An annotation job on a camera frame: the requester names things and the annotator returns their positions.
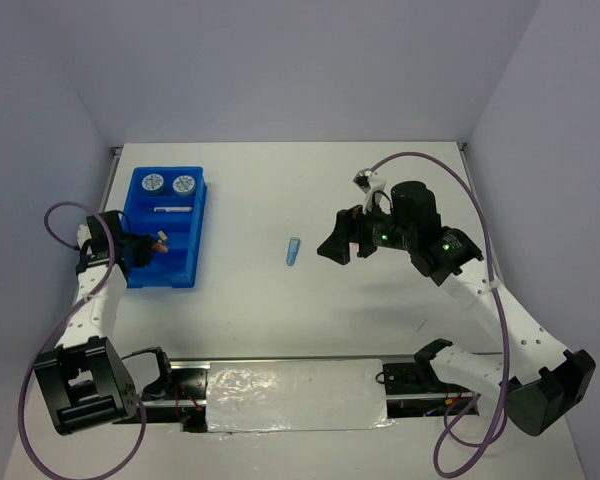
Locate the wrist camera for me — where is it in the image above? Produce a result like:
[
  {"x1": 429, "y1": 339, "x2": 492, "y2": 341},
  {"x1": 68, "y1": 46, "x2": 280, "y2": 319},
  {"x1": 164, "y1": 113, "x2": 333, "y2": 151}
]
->
[
  {"x1": 353, "y1": 169, "x2": 386, "y2": 213},
  {"x1": 77, "y1": 224, "x2": 92, "y2": 249}
]

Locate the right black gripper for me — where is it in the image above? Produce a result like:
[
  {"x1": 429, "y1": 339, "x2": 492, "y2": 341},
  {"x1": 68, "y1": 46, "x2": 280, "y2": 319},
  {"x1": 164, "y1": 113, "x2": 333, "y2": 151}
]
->
[{"x1": 317, "y1": 194, "x2": 415, "y2": 263}]

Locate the blue white marker pen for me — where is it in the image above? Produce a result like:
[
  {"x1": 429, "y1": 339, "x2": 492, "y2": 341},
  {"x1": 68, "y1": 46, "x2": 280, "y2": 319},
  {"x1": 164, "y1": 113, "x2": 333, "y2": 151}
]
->
[{"x1": 153, "y1": 206, "x2": 193, "y2": 213}]

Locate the blue jar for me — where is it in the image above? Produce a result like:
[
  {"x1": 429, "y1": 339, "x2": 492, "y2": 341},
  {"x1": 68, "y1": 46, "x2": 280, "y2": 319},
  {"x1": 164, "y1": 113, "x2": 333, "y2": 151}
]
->
[
  {"x1": 140, "y1": 173, "x2": 165, "y2": 196},
  {"x1": 172, "y1": 175, "x2": 197, "y2": 197}
]

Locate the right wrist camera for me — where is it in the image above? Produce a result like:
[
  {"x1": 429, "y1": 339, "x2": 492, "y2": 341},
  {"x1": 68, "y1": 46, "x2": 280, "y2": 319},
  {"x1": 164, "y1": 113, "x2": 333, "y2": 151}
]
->
[{"x1": 353, "y1": 169, "x2": 386, "y2": 213}]

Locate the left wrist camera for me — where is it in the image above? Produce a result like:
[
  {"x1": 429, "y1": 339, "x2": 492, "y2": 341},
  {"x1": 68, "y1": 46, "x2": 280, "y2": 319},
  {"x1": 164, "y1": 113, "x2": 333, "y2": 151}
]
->
[{"x1": 77, "y1": 224, "x2": 92, "y2": 249}]

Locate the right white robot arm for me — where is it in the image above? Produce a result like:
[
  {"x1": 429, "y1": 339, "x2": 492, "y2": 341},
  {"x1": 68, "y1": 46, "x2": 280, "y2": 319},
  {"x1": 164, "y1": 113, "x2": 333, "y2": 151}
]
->
[{"x1": 317, "y1": 181, "x2": 596, "y2": 436}]

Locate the silver foil sheet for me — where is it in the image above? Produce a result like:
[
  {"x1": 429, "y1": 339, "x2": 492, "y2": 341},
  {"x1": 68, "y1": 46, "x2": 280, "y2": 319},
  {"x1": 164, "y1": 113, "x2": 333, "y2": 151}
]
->
[{"x1": 206, "y1": 359, "x2": 392, "y2": 433}]

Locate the blue compartment tray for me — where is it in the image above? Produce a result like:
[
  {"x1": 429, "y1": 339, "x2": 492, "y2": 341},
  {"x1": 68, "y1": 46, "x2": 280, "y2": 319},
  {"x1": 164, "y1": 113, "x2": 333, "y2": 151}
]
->
[{"x1": 124, "y1": 166, "x2": 207, "y2": 289}]

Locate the blue translucent cap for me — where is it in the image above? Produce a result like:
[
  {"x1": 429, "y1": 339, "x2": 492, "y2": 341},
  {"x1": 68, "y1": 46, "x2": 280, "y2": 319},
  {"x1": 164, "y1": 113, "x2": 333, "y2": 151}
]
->
[{"x1": 285, "y1": 237, "x2": 301, "y2": 267}]

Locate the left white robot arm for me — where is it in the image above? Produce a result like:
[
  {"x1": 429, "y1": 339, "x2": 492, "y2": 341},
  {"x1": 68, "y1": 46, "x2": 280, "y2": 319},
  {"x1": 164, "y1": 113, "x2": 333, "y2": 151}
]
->
[{"x1": 34, "y1": 210, "x2": 167, "y2": 435}]

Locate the orange translucent cap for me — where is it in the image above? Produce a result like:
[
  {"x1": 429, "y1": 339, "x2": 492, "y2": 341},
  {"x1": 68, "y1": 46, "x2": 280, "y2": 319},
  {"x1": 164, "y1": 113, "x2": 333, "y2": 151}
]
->
[{"x1": 152, "y1": 243, "x2": 169, "y2": 253}]

